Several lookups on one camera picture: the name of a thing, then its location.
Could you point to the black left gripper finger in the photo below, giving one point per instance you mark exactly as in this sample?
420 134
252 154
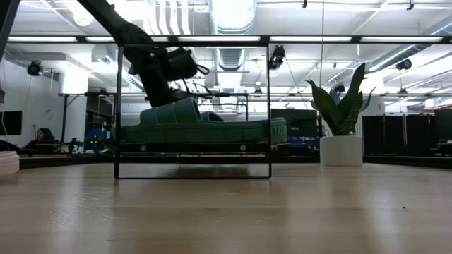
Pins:
192 95

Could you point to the green rubber slide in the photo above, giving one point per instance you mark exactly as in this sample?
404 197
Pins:
212 134

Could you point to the pink rubber slide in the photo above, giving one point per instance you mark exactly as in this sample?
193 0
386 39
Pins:
8 162

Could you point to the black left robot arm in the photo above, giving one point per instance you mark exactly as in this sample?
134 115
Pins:
120 28

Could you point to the black ceiling spotlight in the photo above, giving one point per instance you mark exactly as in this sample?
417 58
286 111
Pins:
404 64
278 56
34 68

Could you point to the black monitor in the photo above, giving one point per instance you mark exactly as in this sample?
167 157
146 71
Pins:
295 123

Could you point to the person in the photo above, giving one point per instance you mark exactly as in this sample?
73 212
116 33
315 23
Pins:
44 135

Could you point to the thin hanging pole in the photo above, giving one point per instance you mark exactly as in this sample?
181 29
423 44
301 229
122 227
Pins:
322 21

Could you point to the green artificial plant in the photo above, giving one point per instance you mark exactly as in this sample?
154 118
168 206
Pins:
344 113

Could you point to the white plant pot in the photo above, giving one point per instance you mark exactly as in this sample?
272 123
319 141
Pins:
340 151

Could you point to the black room partition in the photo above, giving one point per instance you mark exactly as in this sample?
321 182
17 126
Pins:
395 135

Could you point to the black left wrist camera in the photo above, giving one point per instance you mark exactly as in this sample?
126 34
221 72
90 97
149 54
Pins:
182 63

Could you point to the silver ceiling duct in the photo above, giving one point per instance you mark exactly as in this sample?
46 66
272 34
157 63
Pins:
231 14

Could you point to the black aluminium rig frame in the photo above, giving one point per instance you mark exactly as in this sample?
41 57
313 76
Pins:
318 39

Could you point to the black wall screen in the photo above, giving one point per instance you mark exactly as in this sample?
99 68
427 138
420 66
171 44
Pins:
10 123

